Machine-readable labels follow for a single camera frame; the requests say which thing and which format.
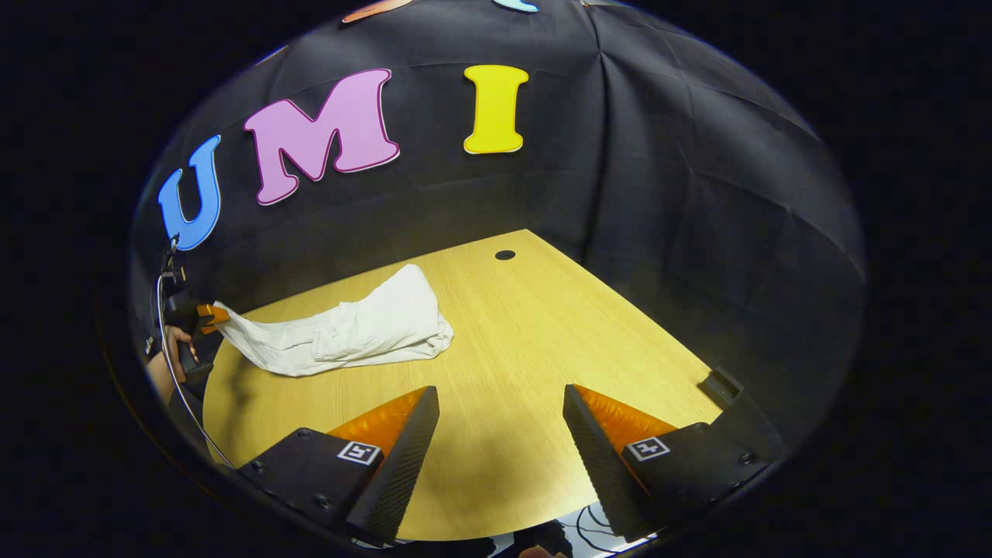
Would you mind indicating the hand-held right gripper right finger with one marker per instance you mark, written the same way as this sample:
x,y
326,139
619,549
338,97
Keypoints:
x,y
601,465

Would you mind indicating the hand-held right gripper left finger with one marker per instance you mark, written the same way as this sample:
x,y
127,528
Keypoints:
x,y
399,473

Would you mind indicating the white jeans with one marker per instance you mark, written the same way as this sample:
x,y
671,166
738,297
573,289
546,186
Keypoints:
x,y
372,325

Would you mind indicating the black table edge clamp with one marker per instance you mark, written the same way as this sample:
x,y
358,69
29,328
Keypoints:
x,y
721,385

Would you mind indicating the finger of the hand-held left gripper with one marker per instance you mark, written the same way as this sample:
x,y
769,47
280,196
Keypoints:
x,y
211,314

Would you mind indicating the black backdrop cloth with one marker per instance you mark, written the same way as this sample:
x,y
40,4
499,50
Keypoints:
x,y
659,155

